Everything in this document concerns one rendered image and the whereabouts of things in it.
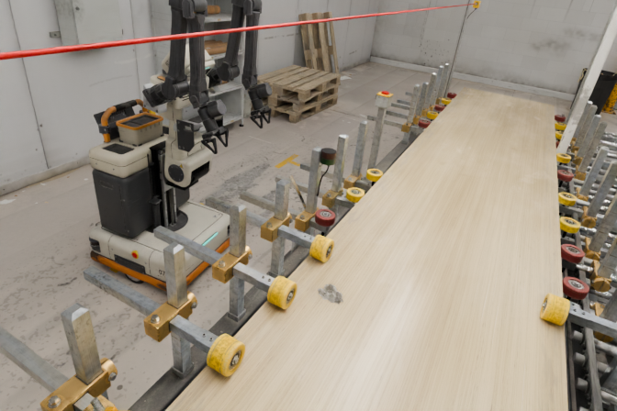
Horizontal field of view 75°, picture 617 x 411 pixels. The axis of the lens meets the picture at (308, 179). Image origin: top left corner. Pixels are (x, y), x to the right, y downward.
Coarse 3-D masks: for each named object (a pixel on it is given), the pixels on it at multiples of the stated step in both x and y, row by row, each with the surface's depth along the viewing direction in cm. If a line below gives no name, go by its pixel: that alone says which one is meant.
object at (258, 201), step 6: (246, 192) 179; (240, 198) 178; (246, 198) 176; (252, 198) 174; (258, 198) 175; (252, 204) 176; (258, 204) 174; (264, 204) 172; (270, 204) 172; (270, 210) 172; (288, 210) 168; (294, 210) 169; (294, 216) 167; (312, 222) 163; (318, 228) 163; (324, 228) 161
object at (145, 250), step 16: (192, 208) 267; (208, 208) 269; (176, 224) 252; (192, 224) 252; (208, 224) 253; (224, 224) 259; (96, 240) 239; (112, 240) 232; (128, 240) 232; (144, 240) 233; (160, 240) 234; (208, 240) 243; (224, 240) 263; (96, 256) 243; (112, 256) 236; (128, 256) 230; (144, 256) 225; (160, 256) 223; (192, 256) 231; (128, 272) 236; (144, 272) 230; (160, 272) 224; (192, 272) 237; (160, 288) 230
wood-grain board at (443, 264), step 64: (448, 128) 271; (512, 128) 285; (384, 192) 182; (448, 192) 188; (512, 192) 195; (384, 256) 140; (448, 256) 144; (512, 256) 148; (256, 320) 110; (320, 320) 112; (384, 320) 114; (448, 320) 116; (512, 320) 119; (192, 384) 91; (256, 384) 93; (320, 384) 94; (384, 384) 96; (448, 384) 98; (512, 384) 99
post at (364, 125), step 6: (360, 126) 196; (366, 126) 196; (360, 132) 197; (366, 132) 199; (360, 138) 198; (360, 144) 200; (360, 150) 201; (354, 156) 204; (360, 156) 202; (354, 162) 205; (360, 162) 205; (354, 168) 206; (360, 168) 208; (354, 174) 208
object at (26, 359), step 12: (0, 336) 91; (12, 336) 91; (0, 348) 90; (12, 348) 89; (24, 348) 89; (12, 360) 88; (24, 360) 86; (36, 360) 87; (36, 372) 84; (48, 372) 84; (60, 372) 85; (48, 384) 82; (60, 384) 82; (84, 396) 81; (84, 408) 79
